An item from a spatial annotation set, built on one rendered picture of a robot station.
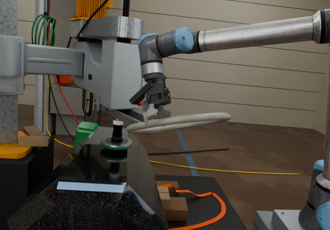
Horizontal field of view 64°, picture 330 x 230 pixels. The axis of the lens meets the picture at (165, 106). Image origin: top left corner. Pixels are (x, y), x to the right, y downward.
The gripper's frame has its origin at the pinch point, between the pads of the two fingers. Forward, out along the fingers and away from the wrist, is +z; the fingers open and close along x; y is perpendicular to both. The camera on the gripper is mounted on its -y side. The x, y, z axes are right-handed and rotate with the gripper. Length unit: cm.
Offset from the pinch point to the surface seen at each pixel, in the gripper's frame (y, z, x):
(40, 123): -292, -44, 185
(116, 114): -50, -15, 45
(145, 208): -28, 40, 32
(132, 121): -32.1, -7.3, 34.8
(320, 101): 124, -48, 703
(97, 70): -65, -48, 49
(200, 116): 18.0, -1.6, 5.1
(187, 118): 13.7, -1.3, 1.8
